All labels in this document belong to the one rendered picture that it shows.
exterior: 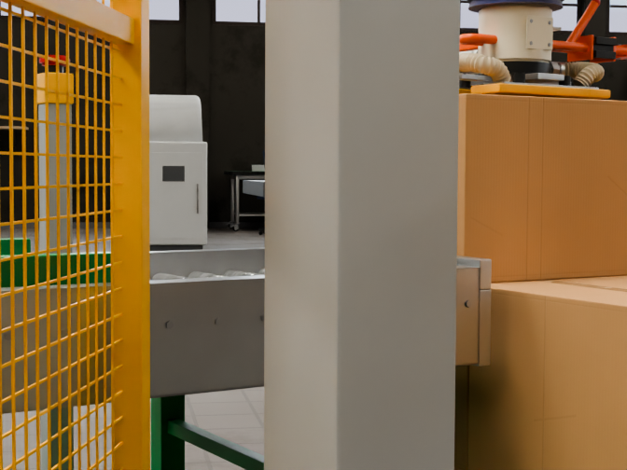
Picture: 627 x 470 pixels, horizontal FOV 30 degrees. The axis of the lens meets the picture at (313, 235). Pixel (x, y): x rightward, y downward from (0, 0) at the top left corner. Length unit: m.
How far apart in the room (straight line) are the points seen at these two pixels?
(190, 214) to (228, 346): 9.08
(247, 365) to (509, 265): 0.75
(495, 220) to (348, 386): 1.33
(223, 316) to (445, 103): 0.82
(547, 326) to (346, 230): 1.14
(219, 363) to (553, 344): 0.67
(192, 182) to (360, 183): 9.86
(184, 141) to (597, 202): 8.64
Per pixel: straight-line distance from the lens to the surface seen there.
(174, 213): 11.07
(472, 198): 2.48
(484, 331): 2.32
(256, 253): 2.76
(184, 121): 11.20
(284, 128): 1.31
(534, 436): 2.37
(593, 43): 2.94
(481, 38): 2.72
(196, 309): 1.98
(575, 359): 2.26
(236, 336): 2.02
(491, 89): 2.61
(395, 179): 1.25
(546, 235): 2.62
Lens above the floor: 0.78
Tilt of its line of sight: 3 degrees down
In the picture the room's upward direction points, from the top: straight up
